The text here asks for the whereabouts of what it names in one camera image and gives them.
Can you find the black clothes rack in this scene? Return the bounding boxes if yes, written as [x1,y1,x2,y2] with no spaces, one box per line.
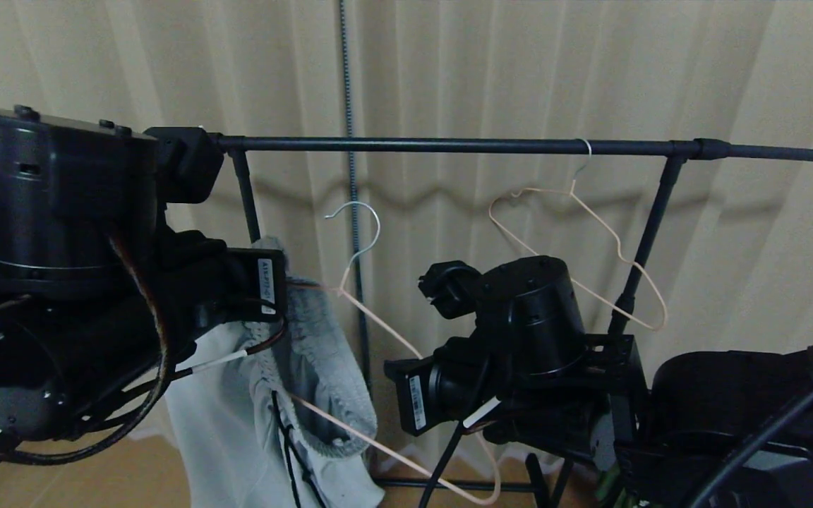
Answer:
[212,135,813,508]

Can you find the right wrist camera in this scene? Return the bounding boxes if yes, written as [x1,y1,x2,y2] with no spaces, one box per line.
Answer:
[417,260,483,320]

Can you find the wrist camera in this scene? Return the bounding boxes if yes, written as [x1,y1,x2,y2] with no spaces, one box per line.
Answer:
[144,126,225,205]
[417,260,483,320]

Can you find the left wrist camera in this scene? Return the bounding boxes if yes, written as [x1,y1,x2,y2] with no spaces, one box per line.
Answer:
[144,126,225,205]

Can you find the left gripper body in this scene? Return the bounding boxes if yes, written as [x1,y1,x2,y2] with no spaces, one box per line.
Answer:
[159,229,289,353]

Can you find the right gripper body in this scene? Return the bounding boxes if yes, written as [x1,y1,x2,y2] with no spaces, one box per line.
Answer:
[383,337,513,438]

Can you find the pale grey shorts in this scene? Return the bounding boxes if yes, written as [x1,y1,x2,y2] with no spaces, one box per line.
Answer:
[165,236,386,508]

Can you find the pink clothes hanger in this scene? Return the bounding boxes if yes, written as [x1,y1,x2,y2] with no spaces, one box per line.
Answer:
[488,139,668,332]
[287,201,502,507]

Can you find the beige curtain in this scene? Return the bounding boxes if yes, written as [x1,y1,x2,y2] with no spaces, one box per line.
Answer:
[0,0,813,495]

